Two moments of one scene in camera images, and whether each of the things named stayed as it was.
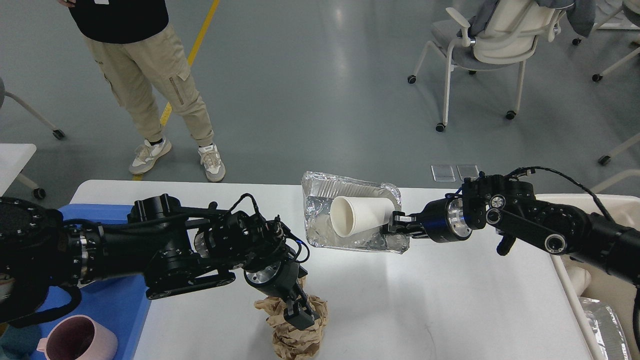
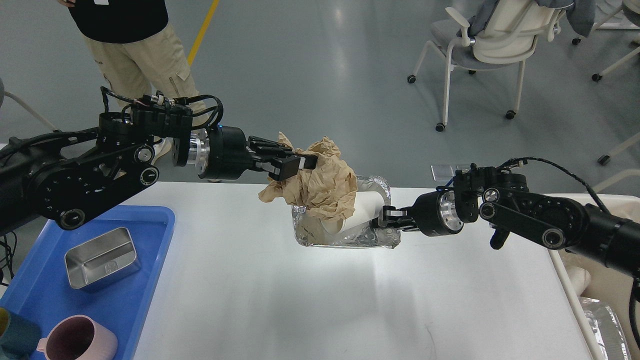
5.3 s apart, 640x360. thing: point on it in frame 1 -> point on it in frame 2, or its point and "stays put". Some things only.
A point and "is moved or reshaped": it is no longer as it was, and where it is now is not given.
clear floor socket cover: [446, 173] stays put
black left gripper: [279, 279] -> [221, 152]
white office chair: [509, 37] stays put
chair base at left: [57, 133] stays put
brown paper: [290, 342] -> [332, 187]
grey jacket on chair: [581, 12] stays put
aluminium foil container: [319, 190] is moved or reshaped
